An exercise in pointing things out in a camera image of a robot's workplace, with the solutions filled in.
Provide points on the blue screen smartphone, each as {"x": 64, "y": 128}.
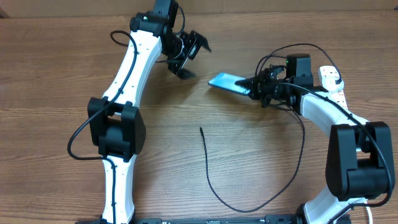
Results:
{"x": 226, "y": 81}

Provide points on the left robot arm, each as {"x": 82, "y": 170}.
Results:
{"x": 115, "y": 121}

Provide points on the white charger plug adapter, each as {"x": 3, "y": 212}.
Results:
{"x": 332, "y": 84}

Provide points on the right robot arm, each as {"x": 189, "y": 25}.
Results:
{"x": 359, "y": 166}

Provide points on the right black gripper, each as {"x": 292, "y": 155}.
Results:
{"x": 255, "y": 84}

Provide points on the white power strip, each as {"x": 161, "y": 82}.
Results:
{"x": 328, "y": 76}

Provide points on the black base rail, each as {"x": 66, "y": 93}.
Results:
{"x": 268, "y": 219}

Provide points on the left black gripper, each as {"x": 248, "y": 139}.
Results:
{"x": 194, "y": 40}

